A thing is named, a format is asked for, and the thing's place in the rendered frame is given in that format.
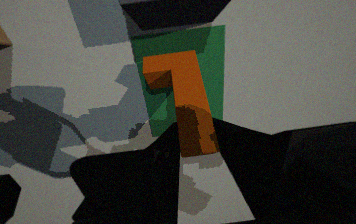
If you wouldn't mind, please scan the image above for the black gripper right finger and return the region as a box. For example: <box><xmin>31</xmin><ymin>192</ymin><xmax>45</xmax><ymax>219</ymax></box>
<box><xmin>212</xmin><ymin>117</ymin><xmax>356</xmax><ymax>219</ymax></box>

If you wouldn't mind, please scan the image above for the orange l-shaped part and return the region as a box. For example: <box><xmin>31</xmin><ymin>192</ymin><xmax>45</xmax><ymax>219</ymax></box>
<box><xmin>143</xmin><ymin>50</ymin><xmax>220</xmax><ymax>158</ymax></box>

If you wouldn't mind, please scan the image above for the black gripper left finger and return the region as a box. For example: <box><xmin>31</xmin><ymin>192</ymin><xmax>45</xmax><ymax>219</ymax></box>
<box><xmin>70</xmin><ymin>122</ymin><xmax>180</xmax><ymax>224</ymax></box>

